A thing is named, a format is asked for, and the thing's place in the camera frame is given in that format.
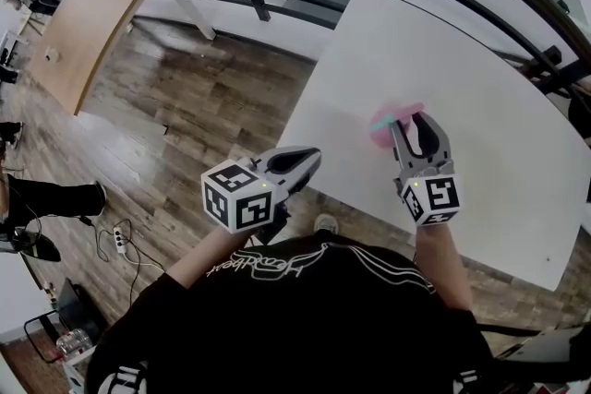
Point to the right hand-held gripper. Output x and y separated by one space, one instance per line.
434 198

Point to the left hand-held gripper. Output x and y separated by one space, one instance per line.
240 203

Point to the pink bottle with blue cap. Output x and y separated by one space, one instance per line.
381 136

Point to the person's right forearm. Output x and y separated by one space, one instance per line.
443 267

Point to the person's left forearm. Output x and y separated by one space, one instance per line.
208 256

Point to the clear plastic water bottle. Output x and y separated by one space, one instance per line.
74 341

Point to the person's grey shoe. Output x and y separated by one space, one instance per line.
325 222

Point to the person's black printed shirt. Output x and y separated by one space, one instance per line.
291 327

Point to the white power strip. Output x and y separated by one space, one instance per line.
121 240

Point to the wooden table with white legs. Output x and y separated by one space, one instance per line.
92 23

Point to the black flat panel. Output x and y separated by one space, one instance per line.
78 309

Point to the small grey object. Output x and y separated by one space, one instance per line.
52 56

